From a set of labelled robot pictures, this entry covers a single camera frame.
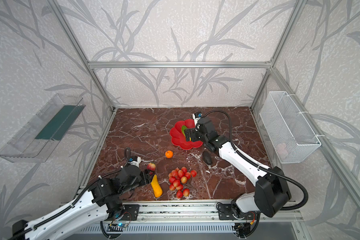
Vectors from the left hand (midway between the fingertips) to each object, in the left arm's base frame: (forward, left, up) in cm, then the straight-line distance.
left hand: (154, 171), depth 77 cm
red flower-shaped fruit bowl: (+27, -10, -11) cm, 31 cm away
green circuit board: (-24, +16, -11) cm, 31 cm away
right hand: (+23, -20, +11) cm, 32 cm away
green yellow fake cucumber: (+33, -14, -7) cm, 36 cm away
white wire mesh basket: (+6, -61, +26) cm, 66 cm away
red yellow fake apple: (+5, +4, -7) cm, 9 cm away
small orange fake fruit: (+13, -6, -7) cm, 16 cm away
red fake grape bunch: (-2, -12, -5) cm, 13 cm away
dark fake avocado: (+12, -29, -7) cm, 32 cm away
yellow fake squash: (-8, -2, -6) cm, 10 cm away
